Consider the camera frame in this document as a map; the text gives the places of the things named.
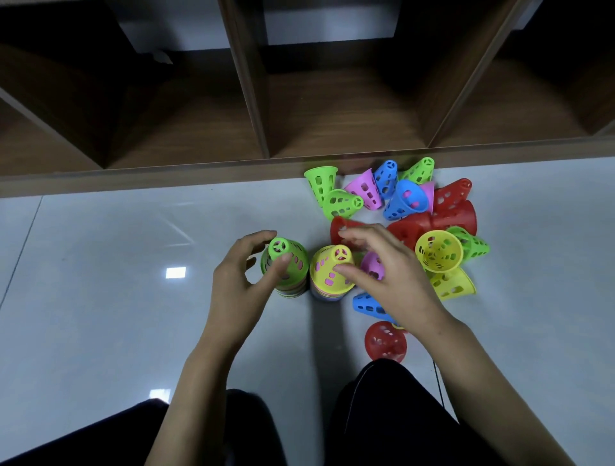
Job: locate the person's left hand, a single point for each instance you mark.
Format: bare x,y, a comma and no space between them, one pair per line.
230,293

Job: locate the person's right hand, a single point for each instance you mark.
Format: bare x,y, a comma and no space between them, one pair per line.
403,283

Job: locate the person's left thumb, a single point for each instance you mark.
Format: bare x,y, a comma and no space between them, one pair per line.
274,273

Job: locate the person's right thumb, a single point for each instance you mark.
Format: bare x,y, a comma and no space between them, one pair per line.
353,273

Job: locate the green perforated plastic cone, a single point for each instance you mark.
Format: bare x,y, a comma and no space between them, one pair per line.
297,261

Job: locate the yellow perforated plastic cone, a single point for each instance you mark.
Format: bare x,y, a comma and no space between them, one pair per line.
326,269

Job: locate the person's right forearm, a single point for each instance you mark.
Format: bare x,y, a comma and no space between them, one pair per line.
480,384

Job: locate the person's left forearm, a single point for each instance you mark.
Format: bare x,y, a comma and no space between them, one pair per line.
197,398

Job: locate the stack of nested colourful cones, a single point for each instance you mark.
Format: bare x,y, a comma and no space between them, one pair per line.
326,297
295,292

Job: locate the pile of loose colourful cones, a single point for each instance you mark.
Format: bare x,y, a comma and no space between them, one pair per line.
456,216

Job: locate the person's right leg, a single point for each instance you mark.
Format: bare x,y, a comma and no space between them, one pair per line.
394,417

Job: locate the person's leg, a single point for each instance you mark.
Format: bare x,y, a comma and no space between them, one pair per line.
96,441
394,417

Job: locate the brown wooden shelf unit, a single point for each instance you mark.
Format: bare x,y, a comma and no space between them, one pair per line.
336,110

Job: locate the person's left leg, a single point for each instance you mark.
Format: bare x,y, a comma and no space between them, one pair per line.
96,441

